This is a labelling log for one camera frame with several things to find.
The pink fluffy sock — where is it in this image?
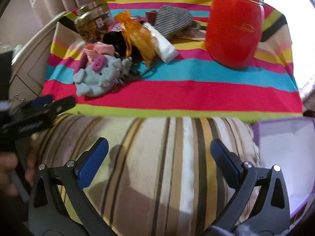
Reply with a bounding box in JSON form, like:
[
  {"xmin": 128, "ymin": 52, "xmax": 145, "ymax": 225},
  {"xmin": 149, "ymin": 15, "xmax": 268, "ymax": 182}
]
[{"xmin": 83, "ymin": 41, "xmax": 115, "ymax": 62}]

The left human hand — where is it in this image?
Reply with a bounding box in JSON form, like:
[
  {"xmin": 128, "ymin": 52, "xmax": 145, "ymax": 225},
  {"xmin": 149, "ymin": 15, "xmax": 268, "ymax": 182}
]
[{"xmin": 1, "ymin": 150, "xmax": 36, "ymax": 197}]

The cream wooden cabinet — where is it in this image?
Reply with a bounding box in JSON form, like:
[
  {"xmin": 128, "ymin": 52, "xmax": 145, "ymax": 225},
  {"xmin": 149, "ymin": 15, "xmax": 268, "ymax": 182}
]
[{"xmin": 9, "ymin": 12, "xmax": 66, "ymax": 107}]

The purple white storage box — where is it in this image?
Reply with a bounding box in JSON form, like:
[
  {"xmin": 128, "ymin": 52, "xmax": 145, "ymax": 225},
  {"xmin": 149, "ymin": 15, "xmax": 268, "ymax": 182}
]
[{"xmin": 251, "ymin": 117, "xmax": 315, "ymax": 218}]

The grey plush cat toy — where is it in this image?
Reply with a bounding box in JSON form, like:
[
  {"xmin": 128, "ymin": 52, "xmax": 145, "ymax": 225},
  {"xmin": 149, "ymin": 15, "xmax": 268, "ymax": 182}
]
[{"xmin": 73, "ymin": 54, "xmax": 132, "ymax": 98}]

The glass jar gold lid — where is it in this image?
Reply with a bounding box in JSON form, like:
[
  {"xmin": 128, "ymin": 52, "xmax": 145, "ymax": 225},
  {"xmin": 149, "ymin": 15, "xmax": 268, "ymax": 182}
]
[{"xmin": 74, "ymin": 0, "xmax": 114, "ymax": 44}]

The black fabric pouch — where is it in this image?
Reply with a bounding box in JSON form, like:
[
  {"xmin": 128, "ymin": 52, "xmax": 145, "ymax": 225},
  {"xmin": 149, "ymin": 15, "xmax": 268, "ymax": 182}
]
[{"xmin": 103, "ymin": 31, "xmax": 127, "ymax": 57}]

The orange organza gift bag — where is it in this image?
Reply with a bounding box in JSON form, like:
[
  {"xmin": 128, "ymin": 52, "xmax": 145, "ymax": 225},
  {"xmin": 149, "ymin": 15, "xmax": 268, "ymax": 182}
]
[{"xmin": 114, "ymin": 10, "xmax": 156, "ymax": 68}]

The striped colourful tablecloth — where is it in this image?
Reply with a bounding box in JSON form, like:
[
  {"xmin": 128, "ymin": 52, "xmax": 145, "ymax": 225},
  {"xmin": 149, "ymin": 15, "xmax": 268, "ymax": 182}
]
[{"xmin": 42, "ymin": 0, "xmax": 302, "ymax": 123}]

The houndstooth fabric pouch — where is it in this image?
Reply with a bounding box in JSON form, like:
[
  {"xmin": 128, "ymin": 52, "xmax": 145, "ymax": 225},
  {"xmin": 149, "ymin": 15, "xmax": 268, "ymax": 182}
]
[{"xmin": 153, "ymin": 5, "xmax": 200, "ymax": 40}]

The red thermos bottle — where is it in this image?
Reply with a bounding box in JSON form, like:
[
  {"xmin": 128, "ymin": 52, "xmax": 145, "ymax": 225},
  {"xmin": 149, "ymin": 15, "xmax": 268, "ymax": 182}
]
[{"xmin": 205, "ymin": 0, "xmax": 264, "ymax": 69}]

